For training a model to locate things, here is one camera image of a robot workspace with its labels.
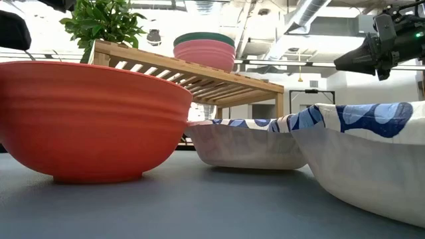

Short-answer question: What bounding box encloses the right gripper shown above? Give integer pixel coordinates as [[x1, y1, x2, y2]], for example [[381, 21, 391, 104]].
[[333, 3, 425, 82]]

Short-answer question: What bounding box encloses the blue patterned paper bowl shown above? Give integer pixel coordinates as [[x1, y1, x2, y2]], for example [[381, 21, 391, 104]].
[[269, 101, 425, 230], [184, 118, 308, 171]]

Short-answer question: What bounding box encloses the pink plastic bowl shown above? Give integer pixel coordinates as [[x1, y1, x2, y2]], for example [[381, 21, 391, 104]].
[[173, 39, 236, 73]]

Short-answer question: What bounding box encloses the green plastic bowl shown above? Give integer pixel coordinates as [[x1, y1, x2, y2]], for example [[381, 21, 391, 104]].
[[173, 31, 236, 48]]

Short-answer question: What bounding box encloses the red plastic bowl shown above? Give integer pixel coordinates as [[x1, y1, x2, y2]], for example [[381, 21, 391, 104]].
[[0, 60, 194, 185]]

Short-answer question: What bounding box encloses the wooden slatted shelf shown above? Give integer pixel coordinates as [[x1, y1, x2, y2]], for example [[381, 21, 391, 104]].
[[88, 39, 285, 121]]

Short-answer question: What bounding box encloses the yellow hanging pendant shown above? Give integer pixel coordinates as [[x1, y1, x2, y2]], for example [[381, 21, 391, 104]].
[[297, 48, 303, 83]]

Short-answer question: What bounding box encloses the suspended linear light bar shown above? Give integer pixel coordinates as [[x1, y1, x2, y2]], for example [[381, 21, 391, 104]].
[[234, 58, 425, 71]]

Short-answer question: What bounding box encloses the dark dome ceiling fixture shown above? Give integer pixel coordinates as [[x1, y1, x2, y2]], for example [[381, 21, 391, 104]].
[[146, 29, 163, 46]]

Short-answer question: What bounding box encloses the leafy green potted plant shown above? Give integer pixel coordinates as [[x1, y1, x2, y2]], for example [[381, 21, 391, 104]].
[[59, 0, 147, 64]]

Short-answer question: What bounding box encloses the black metal door frame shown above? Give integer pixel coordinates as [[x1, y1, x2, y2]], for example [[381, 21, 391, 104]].
[[289, 88, 336, 116]]

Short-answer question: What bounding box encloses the silver ceiling ventilation duct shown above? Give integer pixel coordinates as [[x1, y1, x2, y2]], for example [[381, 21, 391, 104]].
[[265, 0, 333, 60]]

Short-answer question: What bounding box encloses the black table frame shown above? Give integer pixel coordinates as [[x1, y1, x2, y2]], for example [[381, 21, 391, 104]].
[[0, 141, 197, 153]]

